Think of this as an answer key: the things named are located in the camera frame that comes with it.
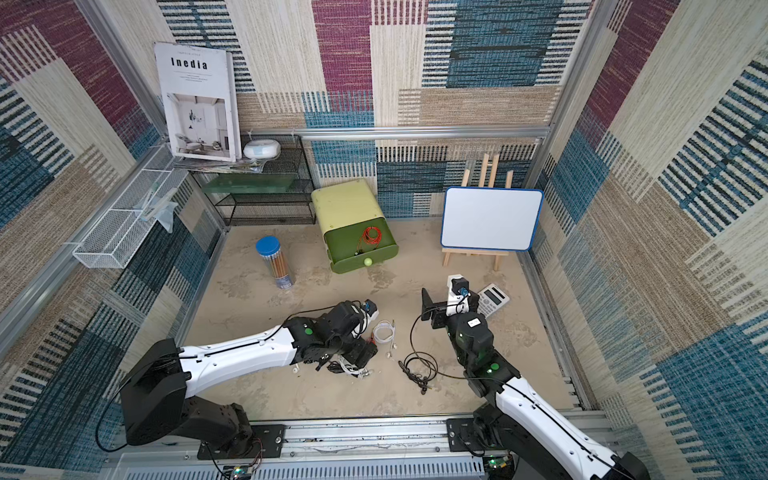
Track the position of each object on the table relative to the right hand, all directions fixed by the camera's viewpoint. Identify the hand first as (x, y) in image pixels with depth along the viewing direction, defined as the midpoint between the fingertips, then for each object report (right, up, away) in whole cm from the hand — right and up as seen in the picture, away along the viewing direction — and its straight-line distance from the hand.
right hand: (442, 285), depth 77 cm
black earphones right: (-5, -24, +8) cm, 26 cm away
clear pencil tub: (-48, +10, +10) cm, 50 cm away
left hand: (-20, -15, +5) cm, 25 cm away
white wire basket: (-78, +12, -6) cm, 79 cm away
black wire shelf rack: (-51, +29, +17) cm, 61 cm away
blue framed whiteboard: (+18, +19, +19) cm, 33 cm away
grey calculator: (+19, -7, +19) cm, 27 cm away
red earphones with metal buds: (-19, +12, +17) cm, 28 cm away
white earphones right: (-15, -16, +14) cm, 26 cm away
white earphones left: (-20, -25, +6) cm, 33 cm away
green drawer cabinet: (-24, +15, +13) cm, 31 cm away
